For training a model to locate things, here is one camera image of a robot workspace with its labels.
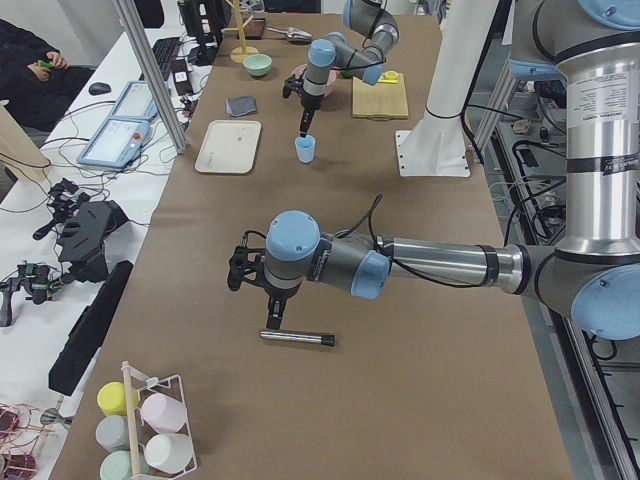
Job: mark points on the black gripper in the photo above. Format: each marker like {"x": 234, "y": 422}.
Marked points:
{"x": 309, "y": 101}
{"x": 280, "y": 290}

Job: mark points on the steel muddler black tip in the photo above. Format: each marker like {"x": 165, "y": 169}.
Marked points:
{"x": 326, "y": 340}

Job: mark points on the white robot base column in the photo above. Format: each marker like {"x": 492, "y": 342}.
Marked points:
{"x": 436, "y": 145}

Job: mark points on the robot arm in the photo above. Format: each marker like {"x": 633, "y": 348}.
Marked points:
{"x": 333, "y": 52}
{"x": 591, "y": 274}

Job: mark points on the pink bowl of ice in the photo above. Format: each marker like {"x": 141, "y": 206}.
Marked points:
{"x": 299, "y": 71}

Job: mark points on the blue plastic cup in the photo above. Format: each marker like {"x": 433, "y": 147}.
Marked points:
{"x": 305, "y": 148}

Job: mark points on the steel ice scoop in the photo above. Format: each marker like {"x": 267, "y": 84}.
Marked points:
{"x": 293, "y": 35}

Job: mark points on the wooden cup stand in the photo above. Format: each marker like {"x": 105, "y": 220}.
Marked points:
{"x": 243, "y": 18}

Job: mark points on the pink cup in rack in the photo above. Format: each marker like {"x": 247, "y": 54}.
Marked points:
{"x": 163, "y": 413}

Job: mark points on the white cup in rack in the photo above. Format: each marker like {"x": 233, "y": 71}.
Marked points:
{"x": 169, "y": 453}

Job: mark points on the yellow cup in rack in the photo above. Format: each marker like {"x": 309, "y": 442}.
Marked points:
{"x": 111, "y": 399}

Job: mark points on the grey cup in rack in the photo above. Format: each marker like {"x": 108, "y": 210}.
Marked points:
{"x": 112, "y": 433}

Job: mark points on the mint cup in rack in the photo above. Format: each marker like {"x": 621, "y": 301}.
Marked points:
{"x": 116, "y": 466}

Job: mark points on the mint green bowl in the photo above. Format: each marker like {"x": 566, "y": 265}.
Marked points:
{"x": 257, "y": 65}

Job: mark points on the grey folded cloth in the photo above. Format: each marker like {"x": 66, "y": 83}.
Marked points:
{"x": 241, "y": 106}

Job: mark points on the wooden cutting board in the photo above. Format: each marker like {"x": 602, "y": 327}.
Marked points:
{"x": 382, "y": 101}

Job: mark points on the cream rabbit tray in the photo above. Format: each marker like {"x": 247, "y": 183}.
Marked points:
{"x": 229, "y": 147}

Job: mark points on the black keyboard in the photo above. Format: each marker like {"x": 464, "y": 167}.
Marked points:
{"x": 165, "y": 50}

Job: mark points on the teach pendant upper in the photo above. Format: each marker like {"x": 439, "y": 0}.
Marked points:
{"x": 135, "y": 101}

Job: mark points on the teach pendant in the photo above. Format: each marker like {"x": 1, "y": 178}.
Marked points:
{"x": 135, "y": 101}
{"x": 115, "y": 143}

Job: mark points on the teach pendant lower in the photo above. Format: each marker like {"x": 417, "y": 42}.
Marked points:
{"x": 115, "y": 143}

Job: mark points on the black computer mouse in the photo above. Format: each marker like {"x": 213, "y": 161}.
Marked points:
{"x": 99, "y": 88}

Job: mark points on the black long bar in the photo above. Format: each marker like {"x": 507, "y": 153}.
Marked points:
{"x": 89, "y": 332}

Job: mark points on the seated person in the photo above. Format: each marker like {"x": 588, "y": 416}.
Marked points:
{"x": 36, "y": 80}

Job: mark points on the white wire cup rack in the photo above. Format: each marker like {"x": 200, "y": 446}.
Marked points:
{"x": 138, "y": 386}

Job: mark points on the aluminium frame post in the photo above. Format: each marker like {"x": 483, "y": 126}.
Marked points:
{"x": 135, "y": 31}

